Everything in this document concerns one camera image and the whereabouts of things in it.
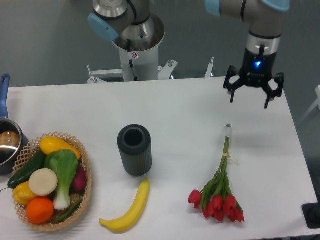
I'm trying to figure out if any black device at edge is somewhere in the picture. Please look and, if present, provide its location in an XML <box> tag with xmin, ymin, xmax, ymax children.
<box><xmin>301</xmin><ymin>202</ymin><xmax>320</xmax><ymax>229</ymax></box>

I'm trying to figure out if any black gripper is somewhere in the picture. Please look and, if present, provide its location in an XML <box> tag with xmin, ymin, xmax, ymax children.
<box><xmin>223</xmin><ymin>49</ymin><xmax>285</xmax><ymax>109</ymax></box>

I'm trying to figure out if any green bok choy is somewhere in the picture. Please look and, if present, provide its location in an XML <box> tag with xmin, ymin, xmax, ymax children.
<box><xmin>44</xmin><ymin>149</ymin><xmax>78</xmax><ymax>211</ymax></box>

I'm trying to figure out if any green bean pod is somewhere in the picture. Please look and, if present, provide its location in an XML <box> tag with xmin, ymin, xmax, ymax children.
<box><xmin>53</xmin><ymin>198</ymin><xmax>83</xmax><ymax>224</ymax></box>

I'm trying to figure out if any orange fruit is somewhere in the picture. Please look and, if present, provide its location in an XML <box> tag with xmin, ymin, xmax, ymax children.
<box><xmin>26</xmin><ymin>197</ymin><xmax>55</xmax><ymax>224</ymax></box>

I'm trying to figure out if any purple red onion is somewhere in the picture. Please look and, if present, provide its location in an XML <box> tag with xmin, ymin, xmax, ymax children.
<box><xmin>72</xmin><ymin>164</ymin><xmax>87</xmax><ymax>192</ymax></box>

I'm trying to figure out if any dark grey ribbed vase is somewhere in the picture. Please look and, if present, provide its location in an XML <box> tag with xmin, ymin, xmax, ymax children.
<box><xmin>117</xmin><ymin>124</ymin><xmax>153</xmax><ymax>177</ymax></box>

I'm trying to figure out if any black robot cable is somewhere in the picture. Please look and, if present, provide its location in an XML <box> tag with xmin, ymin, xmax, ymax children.
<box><xmin>126</xmin><ymin>39</ymin><xmax>139</xmax><ymax>82</ymax></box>

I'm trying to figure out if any yellow squash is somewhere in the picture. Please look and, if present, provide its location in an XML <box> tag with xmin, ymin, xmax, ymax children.
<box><xmin>39</xmin><ymin>136</ymin><xmax>81</xmax><ymax>160</ymax></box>

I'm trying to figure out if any cream round bun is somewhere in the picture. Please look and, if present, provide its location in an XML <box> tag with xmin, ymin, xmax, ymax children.
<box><xmin>28</xmin><ymin>168</ymin><xmax>58</xmax><ymax>197</ymax></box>

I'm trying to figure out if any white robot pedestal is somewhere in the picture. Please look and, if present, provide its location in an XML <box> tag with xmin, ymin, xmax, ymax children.
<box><xmin>86</xmin><ymin>37</ymin><xmax>215</xmax><ymax>85</ymax></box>

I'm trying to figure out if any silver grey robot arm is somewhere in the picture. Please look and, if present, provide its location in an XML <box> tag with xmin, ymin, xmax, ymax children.
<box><xmin>88</xmin><ymin>0</ymin><xmax>290</xmax><ymax>101</ymax></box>

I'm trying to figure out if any woven wicker basket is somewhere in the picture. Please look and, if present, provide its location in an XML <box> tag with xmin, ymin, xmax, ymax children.
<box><xmin>13</xmin><ymin>132</ymin><xmax>92</xmax><ymax>232</ymax></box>

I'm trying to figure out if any blue handled saucepan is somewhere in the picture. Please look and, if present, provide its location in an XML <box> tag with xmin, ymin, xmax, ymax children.
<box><xmin>0</xmin><ymin>74</ymin><xmax>29</xmax><ymax>176</ymax></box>

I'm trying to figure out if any yellow bell pepper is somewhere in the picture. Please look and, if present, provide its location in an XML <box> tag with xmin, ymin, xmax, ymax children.
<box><xmin>12</xmin><ymin>181</ymin><xmax>38</xmax><ymax>206</ymax></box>

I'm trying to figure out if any white frame at right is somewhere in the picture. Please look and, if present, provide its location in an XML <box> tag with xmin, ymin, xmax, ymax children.
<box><xmin>301</xmin><ymin>85</ymin><xmax>320</xmax><ymax>122</ymax></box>

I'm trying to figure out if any yellow banana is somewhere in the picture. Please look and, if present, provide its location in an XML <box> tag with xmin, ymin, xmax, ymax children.
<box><xmin>99</xmin><ymin>177</ymin><xmax>151</xmax><ymax>234</ymax></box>

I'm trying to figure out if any dark green cucumber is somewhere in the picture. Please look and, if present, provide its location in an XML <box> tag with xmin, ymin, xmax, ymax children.
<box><xmin>7</xmin><ymin>149</ymin><xmax>47</xmax><ymax>189</ymax></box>

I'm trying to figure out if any red tulip bouquet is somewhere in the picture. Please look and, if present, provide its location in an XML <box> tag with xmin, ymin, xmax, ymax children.
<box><xmin>188</xmin><ymin>124</ymin><xmax>245</xmax><ymax>223</ymax></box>

